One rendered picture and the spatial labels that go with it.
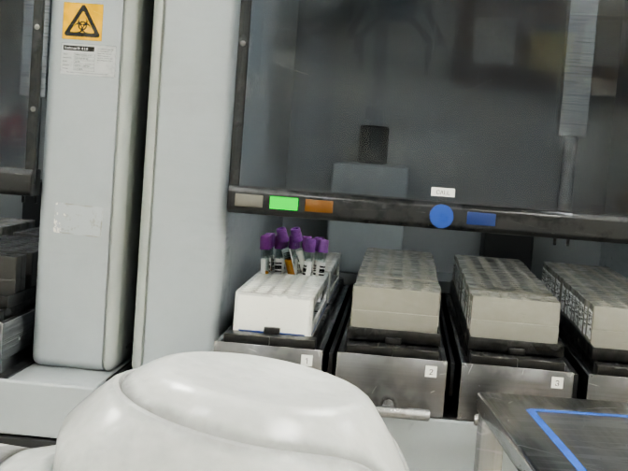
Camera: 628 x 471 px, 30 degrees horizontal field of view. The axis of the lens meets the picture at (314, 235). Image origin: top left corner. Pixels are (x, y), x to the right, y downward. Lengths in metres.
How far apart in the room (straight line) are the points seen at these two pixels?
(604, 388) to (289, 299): 0.40
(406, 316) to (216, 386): 1.08
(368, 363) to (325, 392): 0.99
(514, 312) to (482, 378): 0.11
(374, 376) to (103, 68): 0.53
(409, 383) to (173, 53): 0.52
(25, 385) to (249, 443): 1.12
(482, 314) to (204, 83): 0.46
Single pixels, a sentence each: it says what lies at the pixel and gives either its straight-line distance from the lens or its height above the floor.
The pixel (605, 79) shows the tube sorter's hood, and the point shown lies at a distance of 1.52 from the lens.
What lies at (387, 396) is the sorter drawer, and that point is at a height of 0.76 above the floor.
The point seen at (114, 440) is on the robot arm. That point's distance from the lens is 0.43.
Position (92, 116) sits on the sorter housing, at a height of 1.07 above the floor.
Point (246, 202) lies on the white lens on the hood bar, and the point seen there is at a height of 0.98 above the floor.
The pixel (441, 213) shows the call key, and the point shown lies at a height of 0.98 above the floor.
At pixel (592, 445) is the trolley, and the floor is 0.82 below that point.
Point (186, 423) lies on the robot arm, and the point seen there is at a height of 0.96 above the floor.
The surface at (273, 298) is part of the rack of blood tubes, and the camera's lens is 1.48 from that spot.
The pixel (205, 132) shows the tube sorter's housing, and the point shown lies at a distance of 1.53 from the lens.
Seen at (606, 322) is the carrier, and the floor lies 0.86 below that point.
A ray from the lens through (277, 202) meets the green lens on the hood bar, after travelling 1.49.
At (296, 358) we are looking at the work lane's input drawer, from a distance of 1.45.
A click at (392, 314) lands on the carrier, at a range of 1.51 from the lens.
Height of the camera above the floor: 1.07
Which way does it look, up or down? 5 degrees down
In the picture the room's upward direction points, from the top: 4 degrees clockwise
